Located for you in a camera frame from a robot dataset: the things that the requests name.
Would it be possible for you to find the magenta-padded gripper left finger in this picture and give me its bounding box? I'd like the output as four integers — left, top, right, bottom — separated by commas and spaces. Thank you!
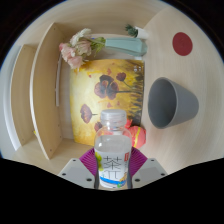
57, 147, 101, 189

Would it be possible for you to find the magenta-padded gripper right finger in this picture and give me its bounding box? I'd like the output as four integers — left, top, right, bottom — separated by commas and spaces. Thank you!
128, 147, 168, 189

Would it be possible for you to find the clear plastic drink bottle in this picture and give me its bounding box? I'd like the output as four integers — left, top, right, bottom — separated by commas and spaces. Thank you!
94, 109, 133, 190

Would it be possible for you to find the red plush fox toy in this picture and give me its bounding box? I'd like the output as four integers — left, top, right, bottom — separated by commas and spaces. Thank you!
124, 118, 147, 150

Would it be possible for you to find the grey cup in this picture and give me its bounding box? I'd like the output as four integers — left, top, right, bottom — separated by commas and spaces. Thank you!
147, 77, 200, 130

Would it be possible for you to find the light wooden shelf unit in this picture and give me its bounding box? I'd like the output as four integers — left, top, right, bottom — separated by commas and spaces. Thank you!
9, 22, 64, 160

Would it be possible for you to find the yellow poppy flower painting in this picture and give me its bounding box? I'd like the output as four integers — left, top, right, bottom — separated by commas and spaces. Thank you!
69, 58, 145, 147

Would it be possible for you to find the white light strip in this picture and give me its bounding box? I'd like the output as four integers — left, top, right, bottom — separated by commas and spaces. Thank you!
55, 53, 64, 108

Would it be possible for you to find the pink and white flower bouquet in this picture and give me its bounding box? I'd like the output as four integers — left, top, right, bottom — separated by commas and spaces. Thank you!
58, 27, 107, 70

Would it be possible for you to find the teal faceted vase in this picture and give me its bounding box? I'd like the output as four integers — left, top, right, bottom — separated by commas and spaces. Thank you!
104, 37, 148, 57

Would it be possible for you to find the flat round red coaster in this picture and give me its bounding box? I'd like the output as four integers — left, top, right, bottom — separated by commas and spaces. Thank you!
172, 31, 194, 57

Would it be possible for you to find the small potted green plant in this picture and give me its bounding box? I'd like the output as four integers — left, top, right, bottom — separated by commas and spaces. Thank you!
124, 23, 149, 40

